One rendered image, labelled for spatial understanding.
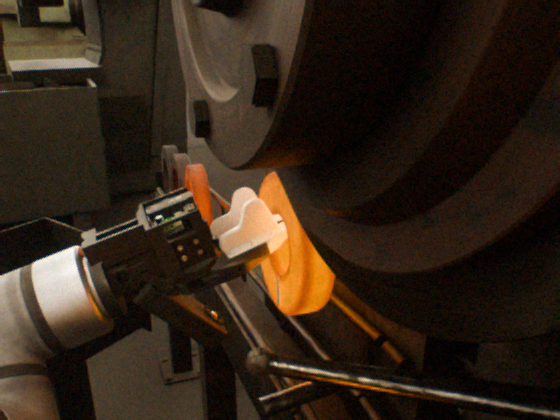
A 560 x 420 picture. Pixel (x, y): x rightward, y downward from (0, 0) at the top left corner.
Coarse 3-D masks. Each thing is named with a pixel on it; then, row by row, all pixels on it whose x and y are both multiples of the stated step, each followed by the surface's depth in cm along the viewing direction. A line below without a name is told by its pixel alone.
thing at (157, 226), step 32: (128, 224) 49; (160, 224) 46; (192, 224) 47; (96, 256) 47; (128, 256) 48; (160, 256) 47; (192, 256) 50; (96, 288) 47; (128, 288) 49; (160, 288) 51; (192, 288) 50
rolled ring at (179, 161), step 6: (174, 156) 120; (180, 156) 120; (186, 156) 120; (174, 162) 120; (180, 162) 117; (186, 162) 118; (174, 168) 124; (180, 168) 116; (174, 174) 127; (180, 174) 115; (174, 180) 128; (180, 180) 115; (174, 186) 129; (180, 186) 115
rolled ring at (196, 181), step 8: (192, 168) 103; (200, 168) 103; (192, 176) 100; (200, 176) 101; (192, 184) 99; (200, 184) 99; (208, 184) 100; (192, 192) 99; (200, 192) 99; (208, 192) 99; (200, 200) 98; (208, 200) 99; (200, 208) 98; (208, 208) 99; (208, 216) 99
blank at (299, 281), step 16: (272, 176) 54; (272, 192) 55; (272, 208) 55; (288, 208) 51; (288, 224) 51; (288, 240) 59; (304, 240) 48; (272, 256) 58; (288, 256) 58; (304, 256) 48; (272, 272) 57; (288, 272) 52; (304, 272) 48; (320, 272) 49; (272, 288) 58; (288, 288) 53; (304, 288) 49; (320, 288) 50; (288, 304) 53; (304, 304) 51; (320, 304) 52
